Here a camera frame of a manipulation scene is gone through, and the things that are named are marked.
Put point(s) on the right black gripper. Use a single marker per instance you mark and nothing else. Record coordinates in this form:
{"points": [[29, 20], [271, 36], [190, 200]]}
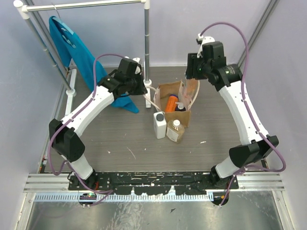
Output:
{"points": [[192, 71]]}

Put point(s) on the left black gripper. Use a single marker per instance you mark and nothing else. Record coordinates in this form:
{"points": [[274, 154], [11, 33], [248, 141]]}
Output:
{"points": [[140, 86]]}

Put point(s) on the pink cap peach bottle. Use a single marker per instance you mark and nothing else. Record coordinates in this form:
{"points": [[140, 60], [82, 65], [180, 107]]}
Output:
{"points": [[189, 88]]}

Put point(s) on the orange bottle blue cap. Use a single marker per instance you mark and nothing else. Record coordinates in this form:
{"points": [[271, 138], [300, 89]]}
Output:
{"points": [[171, 103]]}

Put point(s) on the canvas burlap tote bag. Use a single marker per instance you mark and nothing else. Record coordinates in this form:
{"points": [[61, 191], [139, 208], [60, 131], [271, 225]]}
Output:
{"points": [[161, 95]]}

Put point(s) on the blue orange pump bottle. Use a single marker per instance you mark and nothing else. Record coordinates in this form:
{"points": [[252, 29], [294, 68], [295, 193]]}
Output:
{"points": [[180, 107]]}

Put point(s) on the white bottle black cap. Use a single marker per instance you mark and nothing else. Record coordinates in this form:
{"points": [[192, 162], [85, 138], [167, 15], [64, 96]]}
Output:
{"points": [[159, 124]]}

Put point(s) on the clear amber bottle white cap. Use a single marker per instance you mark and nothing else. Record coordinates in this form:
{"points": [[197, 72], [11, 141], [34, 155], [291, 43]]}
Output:
{"points": [[175, 131]]}

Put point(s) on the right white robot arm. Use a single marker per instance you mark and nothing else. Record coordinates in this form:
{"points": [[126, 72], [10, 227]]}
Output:
{"points": [[254, 138]]}

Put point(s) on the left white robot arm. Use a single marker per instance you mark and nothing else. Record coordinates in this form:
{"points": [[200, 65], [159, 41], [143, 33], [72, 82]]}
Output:
{"points": [[65, 134]]}

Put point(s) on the teal cloth shirt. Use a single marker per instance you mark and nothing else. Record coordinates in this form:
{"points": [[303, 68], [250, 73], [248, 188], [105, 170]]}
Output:
{"points": [[70, 46]]}

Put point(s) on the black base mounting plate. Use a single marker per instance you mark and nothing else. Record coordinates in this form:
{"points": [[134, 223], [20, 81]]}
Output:
{"points": [[155, 183]]}

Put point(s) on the white metal clothes rack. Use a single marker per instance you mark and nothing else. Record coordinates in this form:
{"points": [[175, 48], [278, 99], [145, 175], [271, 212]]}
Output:
{"points": [[24, 12]]}

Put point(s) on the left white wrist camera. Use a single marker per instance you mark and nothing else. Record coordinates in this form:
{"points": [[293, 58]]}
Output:
{"points": [[134, 64]]}

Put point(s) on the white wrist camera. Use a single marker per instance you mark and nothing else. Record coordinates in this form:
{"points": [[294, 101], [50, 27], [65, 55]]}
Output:
{"points": [[201, 40], [134, 64]]}

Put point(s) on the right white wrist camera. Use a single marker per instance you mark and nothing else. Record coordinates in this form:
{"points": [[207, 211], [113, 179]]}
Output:
{"points": [[201, 40]]}

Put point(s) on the aluminium frame rail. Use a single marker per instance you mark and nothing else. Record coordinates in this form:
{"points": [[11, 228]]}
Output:
{"points": [[249, 181]]}

